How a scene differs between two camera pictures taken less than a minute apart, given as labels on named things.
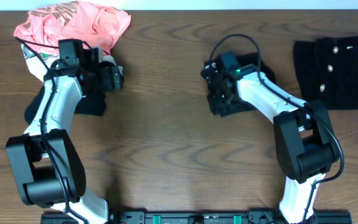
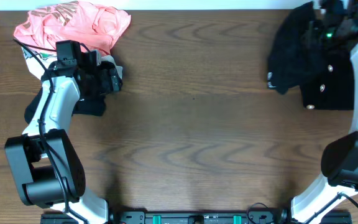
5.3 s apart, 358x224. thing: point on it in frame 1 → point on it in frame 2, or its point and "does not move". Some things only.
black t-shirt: [253, 60] → [284, 62]
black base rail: [206, 217] does not move
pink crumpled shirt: [99, 26] does not move
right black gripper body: [220, 102] → [324, 38]
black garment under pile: [93, 103] does not move
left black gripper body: [95, 101] does not move
